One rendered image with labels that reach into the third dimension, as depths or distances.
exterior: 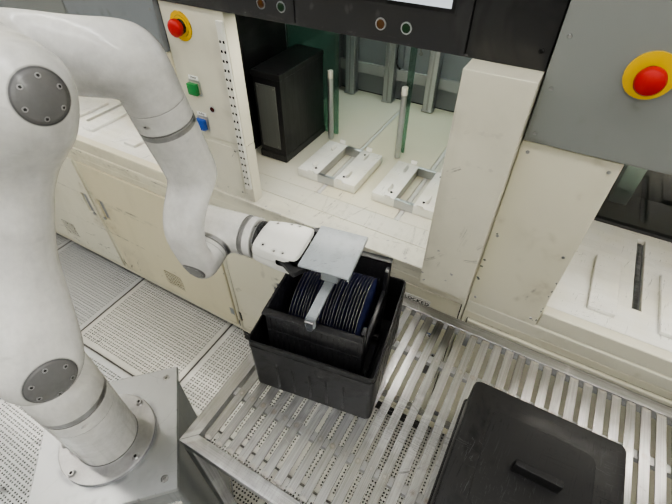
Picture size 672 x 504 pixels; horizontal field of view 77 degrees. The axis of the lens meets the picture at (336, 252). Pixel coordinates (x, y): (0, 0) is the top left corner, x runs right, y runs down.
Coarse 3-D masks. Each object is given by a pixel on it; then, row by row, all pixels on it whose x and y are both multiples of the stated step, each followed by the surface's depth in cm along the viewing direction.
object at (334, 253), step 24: (312, 240) 82; (336, 240) 82; (360, 240) 82; (312, 264) 77; (336, 264) 77; (360, 264) 95; (384, 264) 92; (288, 288) 92; (384, 288) 94; (264, 312) 81; (288, 312) 96; (312, 312) 79; (288, 336) 86; (312, 336) 83; (336, 336) 78; (360, 336) 78; (336, 360) 86; (360, 360) 82
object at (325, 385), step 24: (384, 312) 109; (264, 336) 95; (384, 336) 107; (264, 360) 90; (288, 360) 86; (312, 360) 83; (384, 360) 92; (288, 384) 94; (312, 384) 90; (336, 384) 86; (360, 384) 82; (336, 408) 94; (360, 408) 90
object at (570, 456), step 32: (480, 384) 87; (480, 416) 82; (512, 416) 82; (544, 416) 82; (448, 448) 87; (480, 448) 78; (512, 448) 78; (544, 448) 78; (576, 448) 78; (608, 448) 78; (448, 480) 74; (480, 480) 74; (512, 480) 74; (544, 480) 72; (576, 480) 74; (608, 480) 74
